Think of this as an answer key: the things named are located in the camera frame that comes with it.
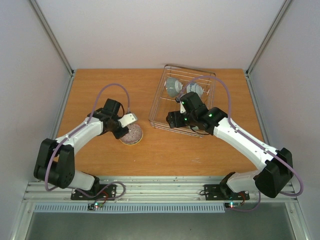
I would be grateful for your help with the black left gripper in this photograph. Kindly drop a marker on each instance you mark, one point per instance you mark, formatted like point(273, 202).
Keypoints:
point(118, 135)

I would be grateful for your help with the blue floral white bowl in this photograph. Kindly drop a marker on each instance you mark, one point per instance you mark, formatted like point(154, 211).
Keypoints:
point(196, 88)

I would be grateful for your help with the grey slotted cable duct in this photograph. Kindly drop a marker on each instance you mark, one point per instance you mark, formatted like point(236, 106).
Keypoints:
point(130, 208)

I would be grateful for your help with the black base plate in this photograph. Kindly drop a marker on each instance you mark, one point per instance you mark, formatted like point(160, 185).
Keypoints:
point(103, 191)
point(212, 192)

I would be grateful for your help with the right green circuit board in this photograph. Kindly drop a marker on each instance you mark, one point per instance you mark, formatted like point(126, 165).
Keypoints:
point(232, 205)

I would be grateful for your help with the pink patterned bowl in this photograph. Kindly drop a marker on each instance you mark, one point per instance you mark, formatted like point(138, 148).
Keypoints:
point(134, 135)

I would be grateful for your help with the green circuit board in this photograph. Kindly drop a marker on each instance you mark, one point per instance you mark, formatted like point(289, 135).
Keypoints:
point(232, 205)
point(96, 205)

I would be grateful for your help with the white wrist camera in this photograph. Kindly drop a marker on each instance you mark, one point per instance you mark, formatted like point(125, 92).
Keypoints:
point(182, 109)
point(127, 119)

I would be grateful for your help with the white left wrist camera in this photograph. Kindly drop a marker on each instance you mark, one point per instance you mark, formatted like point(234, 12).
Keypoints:
point(127, 119)

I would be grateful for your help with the grey patterned bowl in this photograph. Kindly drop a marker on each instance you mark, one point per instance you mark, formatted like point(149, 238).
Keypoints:
point(173, 86)

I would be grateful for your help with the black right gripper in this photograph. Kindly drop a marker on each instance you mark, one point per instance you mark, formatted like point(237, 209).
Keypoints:
point(171, 120)

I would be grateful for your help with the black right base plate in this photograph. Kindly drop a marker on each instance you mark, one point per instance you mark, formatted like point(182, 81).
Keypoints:
point(212, 192)

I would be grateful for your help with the left green circuit board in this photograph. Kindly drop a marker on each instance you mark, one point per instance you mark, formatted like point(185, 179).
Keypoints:
point(96, 205)

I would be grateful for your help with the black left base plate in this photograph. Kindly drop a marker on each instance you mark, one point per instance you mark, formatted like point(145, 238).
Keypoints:
point(103, 191)

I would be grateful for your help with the left aluminium corner post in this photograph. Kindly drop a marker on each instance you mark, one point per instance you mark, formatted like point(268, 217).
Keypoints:
point(49, 32)

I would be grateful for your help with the chrome wire dish rack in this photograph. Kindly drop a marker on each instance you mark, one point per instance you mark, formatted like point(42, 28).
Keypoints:
point(164, 103)

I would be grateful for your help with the aluminium rail frame front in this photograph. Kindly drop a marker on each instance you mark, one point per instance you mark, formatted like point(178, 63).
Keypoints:
point(139, 189)

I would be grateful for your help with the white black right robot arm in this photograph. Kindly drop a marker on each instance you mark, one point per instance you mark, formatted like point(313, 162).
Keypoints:
point(273, 166)

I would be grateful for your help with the aluminium corner post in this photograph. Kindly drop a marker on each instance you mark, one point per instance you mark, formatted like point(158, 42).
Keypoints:
point(286, 4)
point(49, 32)

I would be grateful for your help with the right aluminium corner post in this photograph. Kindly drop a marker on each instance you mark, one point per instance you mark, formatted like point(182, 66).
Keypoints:
point(286, 4)

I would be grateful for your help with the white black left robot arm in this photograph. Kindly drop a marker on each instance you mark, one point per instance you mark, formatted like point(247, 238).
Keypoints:
point(55, 163)

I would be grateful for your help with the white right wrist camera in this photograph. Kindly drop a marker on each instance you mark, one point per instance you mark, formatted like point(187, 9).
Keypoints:
point(182, 109)

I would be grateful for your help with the celadon green flower bowl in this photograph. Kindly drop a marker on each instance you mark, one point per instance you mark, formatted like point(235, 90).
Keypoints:
point(195, 128)

